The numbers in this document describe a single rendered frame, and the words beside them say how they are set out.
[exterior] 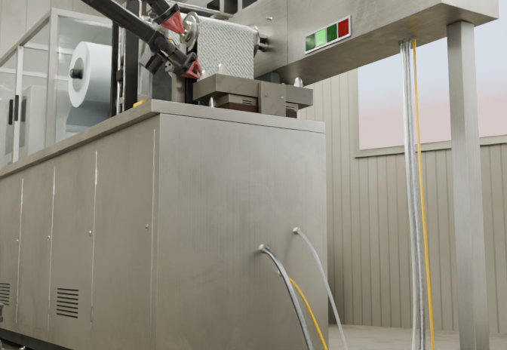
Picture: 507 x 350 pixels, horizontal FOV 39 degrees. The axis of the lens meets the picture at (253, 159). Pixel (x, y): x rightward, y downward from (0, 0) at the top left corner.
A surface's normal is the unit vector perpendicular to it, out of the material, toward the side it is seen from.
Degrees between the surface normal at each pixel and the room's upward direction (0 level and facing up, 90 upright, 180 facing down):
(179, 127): 90
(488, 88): 90
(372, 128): 90
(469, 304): 90
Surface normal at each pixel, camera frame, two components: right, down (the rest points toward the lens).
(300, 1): -0.84, -0.07
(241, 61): 0.54, -0.12
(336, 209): -0.58, -0.11
